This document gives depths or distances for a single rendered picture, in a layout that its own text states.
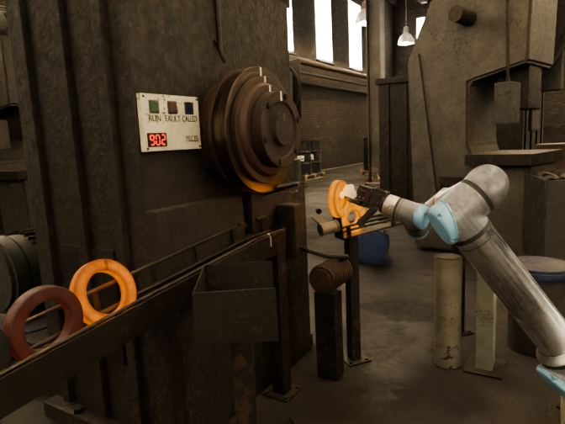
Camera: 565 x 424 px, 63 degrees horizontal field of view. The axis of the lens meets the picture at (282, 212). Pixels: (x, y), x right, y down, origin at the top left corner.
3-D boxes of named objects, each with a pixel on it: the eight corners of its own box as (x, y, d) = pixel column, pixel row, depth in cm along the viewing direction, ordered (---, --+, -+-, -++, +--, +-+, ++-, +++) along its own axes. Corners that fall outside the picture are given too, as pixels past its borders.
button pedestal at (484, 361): (462, 374, 207) (463, 240, 198) (471, 352, 227) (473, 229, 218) (500, 383, 199) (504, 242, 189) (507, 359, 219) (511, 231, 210)
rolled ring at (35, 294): (72, 272, 113) (64, 271, 115) (-3, 310, 98) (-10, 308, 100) (92, 337, 119) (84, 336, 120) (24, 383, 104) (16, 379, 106)
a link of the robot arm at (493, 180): (503, 147, 124) (440, 185, 191) (467, 177, 124) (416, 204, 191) (534, 179, 123) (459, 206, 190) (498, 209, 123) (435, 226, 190)
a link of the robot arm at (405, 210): (424, 235, 177) (422, 225, 168) (393, 224, 182) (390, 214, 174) (433, 214, 179) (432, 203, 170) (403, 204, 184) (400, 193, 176)
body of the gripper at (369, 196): (364, 182, 188) (392, 191, 183) (359, 202, 191) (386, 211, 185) (356, 184, 182) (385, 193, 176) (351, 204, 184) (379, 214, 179)
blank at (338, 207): (325, 184, 184) (333, 184, 182) (340, 177, 197) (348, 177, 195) (329, 221, 187) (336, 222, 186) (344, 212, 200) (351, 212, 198)
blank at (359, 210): (347, 240, 218) (351, 241, 215) (330, 215, 212) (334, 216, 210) (368, 218, 223) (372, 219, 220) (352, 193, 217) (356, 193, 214)
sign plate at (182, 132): (141, 151, 146) (135, 93, 143) (197, 148, 167) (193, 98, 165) (146, 151, 144) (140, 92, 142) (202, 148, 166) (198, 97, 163)
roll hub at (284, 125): (252, 170, 165) (248, 89, 160) (292, 164, 188) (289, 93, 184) (266, 170, 162) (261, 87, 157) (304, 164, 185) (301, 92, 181)
